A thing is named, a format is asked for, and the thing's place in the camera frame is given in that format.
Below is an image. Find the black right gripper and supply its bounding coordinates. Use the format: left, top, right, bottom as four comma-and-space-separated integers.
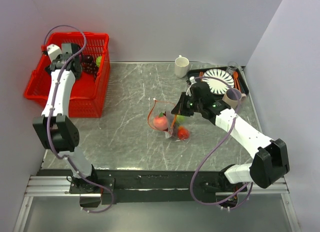
171, 91, 203, 117

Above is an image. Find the green pear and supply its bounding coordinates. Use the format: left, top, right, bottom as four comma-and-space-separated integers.
175, 115, 186, 124

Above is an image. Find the clear zip top bag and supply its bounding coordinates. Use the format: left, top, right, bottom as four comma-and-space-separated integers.
147, 98, 191, 141

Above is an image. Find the red yellow apple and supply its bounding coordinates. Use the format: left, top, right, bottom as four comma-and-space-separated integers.
177, 126, 190, 140

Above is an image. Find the pink peach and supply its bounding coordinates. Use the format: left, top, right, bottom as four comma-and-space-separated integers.
153, 115, 168, 131

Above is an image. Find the dark red grape bunch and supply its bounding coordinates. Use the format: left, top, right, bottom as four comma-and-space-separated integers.
158, 111, 178, 139

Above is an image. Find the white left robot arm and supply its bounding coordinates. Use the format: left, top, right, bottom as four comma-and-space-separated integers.
32, 43, 100, 193

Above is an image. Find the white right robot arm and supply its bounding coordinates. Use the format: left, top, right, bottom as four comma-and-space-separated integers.
171, 82, 290, 191

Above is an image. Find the green round fruit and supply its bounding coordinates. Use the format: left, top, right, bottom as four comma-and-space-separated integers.
95, 56, 102, 68

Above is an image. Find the blue striped white plate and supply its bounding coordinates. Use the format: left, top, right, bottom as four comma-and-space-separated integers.
202, 68, 235, 95

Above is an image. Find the beige mug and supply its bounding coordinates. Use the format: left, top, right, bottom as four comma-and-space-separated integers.
222, 88, 247, 110

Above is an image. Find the red plastic basket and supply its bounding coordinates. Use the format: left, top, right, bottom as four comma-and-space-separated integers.
24, 32, 111, 118

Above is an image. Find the orange plastic spoon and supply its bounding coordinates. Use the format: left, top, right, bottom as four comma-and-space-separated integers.
233, 70, 241, 91

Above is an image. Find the clear drinking glass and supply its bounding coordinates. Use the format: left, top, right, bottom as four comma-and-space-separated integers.
226, 61, 238, 76

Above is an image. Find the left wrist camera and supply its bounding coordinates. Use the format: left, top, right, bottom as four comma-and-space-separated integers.
41, 43, 62, 63

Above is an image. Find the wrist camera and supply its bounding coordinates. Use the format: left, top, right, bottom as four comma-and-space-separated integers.
187, 76, 197, 86
41, 43, 62, 63

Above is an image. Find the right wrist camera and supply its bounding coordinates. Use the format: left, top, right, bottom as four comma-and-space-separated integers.
187, 76, 197, 86

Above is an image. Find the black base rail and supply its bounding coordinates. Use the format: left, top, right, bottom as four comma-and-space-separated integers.
37, 169, 256, 209

